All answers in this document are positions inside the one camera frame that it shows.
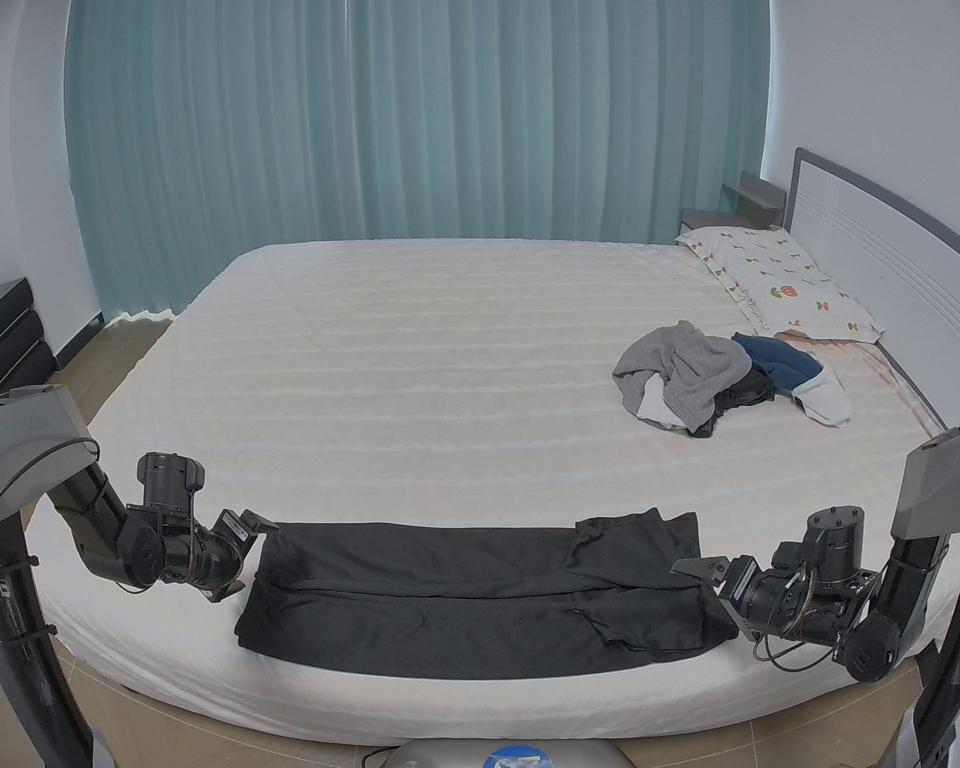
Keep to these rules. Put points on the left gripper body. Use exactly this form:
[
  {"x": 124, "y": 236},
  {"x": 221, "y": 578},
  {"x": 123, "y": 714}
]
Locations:
[{"x": 221, "y": 559}]

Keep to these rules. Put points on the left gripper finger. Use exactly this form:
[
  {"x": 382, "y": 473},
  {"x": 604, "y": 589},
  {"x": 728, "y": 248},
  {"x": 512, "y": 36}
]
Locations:
[
  {"x": 262, "y": 525},
  {"x": 225, "y": 598}
]

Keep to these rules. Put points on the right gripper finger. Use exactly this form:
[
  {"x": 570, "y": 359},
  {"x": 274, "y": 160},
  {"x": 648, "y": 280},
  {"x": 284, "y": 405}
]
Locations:
[
  {"x": 729, "y": 616},
  {"x": 709, "y": 568}
]

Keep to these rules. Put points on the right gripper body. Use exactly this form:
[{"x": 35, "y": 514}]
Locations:
[{"x": 765, "y": 600}]

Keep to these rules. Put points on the black T-shirt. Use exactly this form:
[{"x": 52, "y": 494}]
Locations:
[{"x": 450, "y": 600}]

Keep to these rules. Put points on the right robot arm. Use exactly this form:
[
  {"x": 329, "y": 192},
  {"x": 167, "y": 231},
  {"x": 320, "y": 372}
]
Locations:
[{"x": 900, "y": 592}]

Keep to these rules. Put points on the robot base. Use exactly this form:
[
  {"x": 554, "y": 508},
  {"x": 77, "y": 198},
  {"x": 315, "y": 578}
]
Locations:
[{"x": 510, "y": 754}]

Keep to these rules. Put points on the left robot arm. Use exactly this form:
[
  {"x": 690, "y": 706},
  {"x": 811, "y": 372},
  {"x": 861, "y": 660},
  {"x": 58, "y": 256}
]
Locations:
[{"x": 90, "y": 517}]

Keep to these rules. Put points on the pile of clothes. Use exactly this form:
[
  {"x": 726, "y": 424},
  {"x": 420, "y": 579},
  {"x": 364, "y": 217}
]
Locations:
[{"x": 690, "y": 375}]

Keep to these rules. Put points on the bed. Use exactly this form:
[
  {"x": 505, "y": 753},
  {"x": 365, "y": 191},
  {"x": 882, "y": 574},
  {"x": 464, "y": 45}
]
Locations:
[{"x": 412, "y": 375}]

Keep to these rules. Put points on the black chest of drawers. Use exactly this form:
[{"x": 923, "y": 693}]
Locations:
[{"x": 22, "y": 337}]

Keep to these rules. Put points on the white printed pillow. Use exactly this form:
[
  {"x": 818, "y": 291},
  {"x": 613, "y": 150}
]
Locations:
[{"x": 780, "y": 277}]

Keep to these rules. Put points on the grey bedside table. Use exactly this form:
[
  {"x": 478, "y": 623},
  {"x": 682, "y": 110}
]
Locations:
[{"x": 742, "y": 202}]

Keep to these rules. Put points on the blue-green curtain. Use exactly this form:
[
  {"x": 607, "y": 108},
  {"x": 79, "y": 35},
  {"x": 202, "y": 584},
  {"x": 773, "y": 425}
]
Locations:
[{"x": 412, "y": 112}]

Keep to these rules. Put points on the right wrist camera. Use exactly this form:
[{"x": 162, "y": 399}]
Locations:
[{"x": 790, "y": 556}]

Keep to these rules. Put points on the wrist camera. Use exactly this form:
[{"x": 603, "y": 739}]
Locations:
[
  {"x": 193, "y": 475},
  {"x": 790, "y": 556}
]

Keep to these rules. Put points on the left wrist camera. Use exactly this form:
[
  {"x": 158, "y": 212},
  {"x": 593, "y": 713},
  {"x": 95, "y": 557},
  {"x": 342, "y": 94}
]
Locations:
[{"x": 193, "y": 475}]

